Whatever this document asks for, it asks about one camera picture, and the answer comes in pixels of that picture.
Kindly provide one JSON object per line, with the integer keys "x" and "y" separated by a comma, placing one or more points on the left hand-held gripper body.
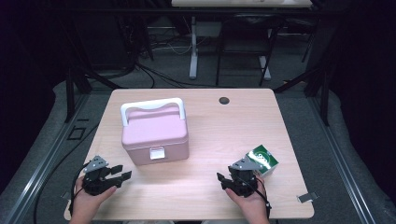
{"x": 95, "y": 182}

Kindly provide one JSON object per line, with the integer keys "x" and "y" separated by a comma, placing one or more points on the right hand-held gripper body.
{"x": 244, "y": 182}

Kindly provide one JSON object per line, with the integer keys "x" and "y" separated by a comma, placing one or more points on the green and white carton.
{"x": 263, "y": 157}

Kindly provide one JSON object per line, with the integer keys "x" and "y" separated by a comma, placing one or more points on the pink storage box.
{"x": 154, "y": 133}

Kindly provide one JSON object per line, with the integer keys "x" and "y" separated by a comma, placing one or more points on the person's left hand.
{"x": 85, "y": 205}

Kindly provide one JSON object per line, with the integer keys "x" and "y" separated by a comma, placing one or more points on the person's right hand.
{"x": 253, "y": 207}

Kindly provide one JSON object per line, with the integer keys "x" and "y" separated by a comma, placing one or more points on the metal table clip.
{"x": 308, "y": 197}
{"x": 66, "y": 196}

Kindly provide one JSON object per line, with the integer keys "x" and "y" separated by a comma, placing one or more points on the black metal stand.
{"x": 70, "y": 93}
{"x": 324, "y": 93}

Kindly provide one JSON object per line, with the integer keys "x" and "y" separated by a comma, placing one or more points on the white desk leg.
{"x": 265, "y": 68}
{"x": 193, "y": 49}

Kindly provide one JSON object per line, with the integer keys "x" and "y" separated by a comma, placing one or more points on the black chair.
{"x": 249, "y": 21}

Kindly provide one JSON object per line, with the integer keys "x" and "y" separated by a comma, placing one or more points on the metal floor rail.
{"x": 339, "y": 158}
{"x": 40, "y": 158}

